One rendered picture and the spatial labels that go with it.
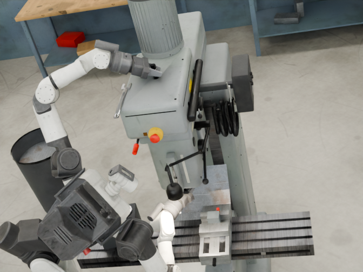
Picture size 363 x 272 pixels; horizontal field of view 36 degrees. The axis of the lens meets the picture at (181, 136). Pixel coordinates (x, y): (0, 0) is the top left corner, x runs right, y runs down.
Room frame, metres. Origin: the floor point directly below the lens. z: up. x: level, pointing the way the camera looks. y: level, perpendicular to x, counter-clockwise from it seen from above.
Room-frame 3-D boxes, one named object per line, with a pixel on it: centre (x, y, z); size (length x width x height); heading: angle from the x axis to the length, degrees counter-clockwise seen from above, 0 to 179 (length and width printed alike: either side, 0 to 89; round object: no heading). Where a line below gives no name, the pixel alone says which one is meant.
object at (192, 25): (2.53, -0.08, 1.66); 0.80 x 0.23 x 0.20; 166
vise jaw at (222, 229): (1.97, -0.04, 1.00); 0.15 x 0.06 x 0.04; 76
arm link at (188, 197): (1.98, 0.10, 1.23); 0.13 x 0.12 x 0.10; 51
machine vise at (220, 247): (1.99, -0.05, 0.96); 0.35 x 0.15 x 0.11; 166
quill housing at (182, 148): (2.05, 0.04, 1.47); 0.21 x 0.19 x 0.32; 76
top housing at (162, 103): (2.06, 0.04, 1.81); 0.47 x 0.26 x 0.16; 166
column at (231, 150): (2.65, -0.11, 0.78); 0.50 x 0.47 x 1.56; 166
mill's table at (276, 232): (2.05, 0.08, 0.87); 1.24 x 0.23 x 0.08; 76
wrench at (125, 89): (1.93, 0.20, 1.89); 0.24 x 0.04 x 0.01; 165
